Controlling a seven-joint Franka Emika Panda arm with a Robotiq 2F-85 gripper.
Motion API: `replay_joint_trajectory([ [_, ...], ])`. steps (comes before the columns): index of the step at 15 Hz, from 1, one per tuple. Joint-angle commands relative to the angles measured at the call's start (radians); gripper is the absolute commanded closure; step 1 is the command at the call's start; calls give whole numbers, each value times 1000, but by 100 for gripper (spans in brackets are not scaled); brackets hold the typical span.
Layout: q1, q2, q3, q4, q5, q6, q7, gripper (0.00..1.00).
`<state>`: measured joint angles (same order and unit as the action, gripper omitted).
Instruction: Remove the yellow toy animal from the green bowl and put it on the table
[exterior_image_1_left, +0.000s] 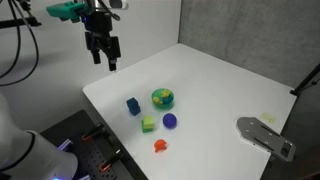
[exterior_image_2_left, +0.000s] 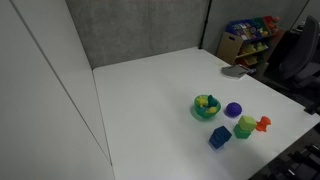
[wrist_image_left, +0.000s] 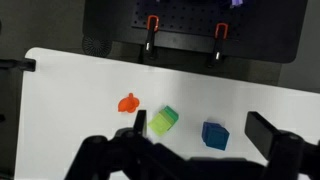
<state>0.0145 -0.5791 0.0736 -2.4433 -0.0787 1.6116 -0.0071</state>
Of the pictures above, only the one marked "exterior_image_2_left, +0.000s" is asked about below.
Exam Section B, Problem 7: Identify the yellow toy animal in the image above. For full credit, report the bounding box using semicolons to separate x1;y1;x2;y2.
205;106;218;115

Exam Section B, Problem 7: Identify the yellow spiky toy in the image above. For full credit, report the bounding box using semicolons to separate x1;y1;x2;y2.
195;95;209;108

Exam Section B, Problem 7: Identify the green plastic bowl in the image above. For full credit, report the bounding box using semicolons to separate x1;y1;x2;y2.
193;94;222;122

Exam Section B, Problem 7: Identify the teal toy figure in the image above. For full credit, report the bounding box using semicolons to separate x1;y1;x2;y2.
207;94;219;108

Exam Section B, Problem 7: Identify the wooden toy shelf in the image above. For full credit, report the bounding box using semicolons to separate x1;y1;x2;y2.
216;15;287;68

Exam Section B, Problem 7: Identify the orange toy animal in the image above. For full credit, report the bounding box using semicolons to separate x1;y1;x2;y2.
255;115;272;133

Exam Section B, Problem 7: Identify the blue soft cube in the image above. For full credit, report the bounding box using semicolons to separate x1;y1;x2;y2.
208;125;233;150

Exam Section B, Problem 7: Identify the purple bumpy ball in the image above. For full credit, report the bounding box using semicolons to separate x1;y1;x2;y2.
225;101;243;119

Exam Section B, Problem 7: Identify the grey metal mounting plate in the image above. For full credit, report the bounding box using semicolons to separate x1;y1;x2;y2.
221;64;256;80

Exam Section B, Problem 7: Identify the dark green soft cube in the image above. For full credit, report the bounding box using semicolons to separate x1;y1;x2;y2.
232;123;252;140

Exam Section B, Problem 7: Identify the light green soft cube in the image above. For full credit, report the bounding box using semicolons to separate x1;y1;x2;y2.
237;115;258;132

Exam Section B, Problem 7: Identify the blue storage bin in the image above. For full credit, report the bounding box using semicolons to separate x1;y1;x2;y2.
225;20;258;42

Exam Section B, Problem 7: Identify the green storage bin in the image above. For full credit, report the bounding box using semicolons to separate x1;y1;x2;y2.
252;18;273;38

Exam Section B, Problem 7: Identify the red storage bin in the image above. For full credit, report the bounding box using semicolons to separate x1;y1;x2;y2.
263;15;282;34

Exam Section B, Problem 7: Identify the dark grey office chair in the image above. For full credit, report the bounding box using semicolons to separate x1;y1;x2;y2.
278;14;320;90

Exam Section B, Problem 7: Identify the black partition post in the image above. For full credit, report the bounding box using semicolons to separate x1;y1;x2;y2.
199;0;213;50

